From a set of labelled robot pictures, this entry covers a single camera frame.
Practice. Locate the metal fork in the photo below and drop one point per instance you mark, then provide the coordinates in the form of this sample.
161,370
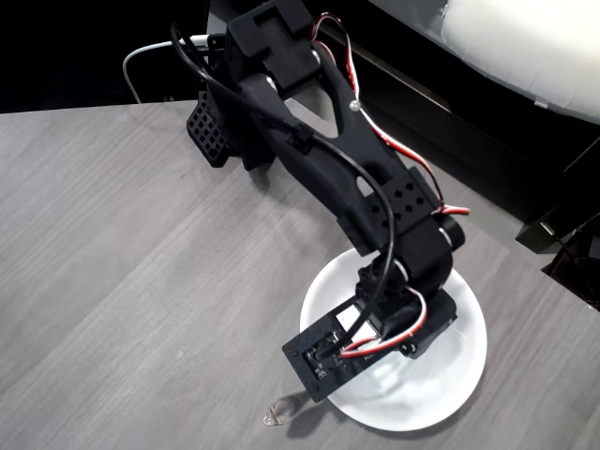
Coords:
281,410

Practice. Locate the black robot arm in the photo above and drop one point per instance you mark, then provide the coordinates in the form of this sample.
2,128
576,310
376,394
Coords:
319,164

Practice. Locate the white round plate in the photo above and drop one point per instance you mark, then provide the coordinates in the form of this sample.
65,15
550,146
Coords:
422,398

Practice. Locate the small black box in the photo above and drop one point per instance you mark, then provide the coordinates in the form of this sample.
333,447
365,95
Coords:
539,234

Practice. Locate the white mattress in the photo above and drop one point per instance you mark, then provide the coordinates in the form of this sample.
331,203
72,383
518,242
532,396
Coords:
525,42

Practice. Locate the black gripper camera mount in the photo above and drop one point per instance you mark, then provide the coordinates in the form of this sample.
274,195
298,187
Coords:
319,375

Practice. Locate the dark bed frame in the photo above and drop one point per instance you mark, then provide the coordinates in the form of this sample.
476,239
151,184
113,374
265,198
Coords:
492,154

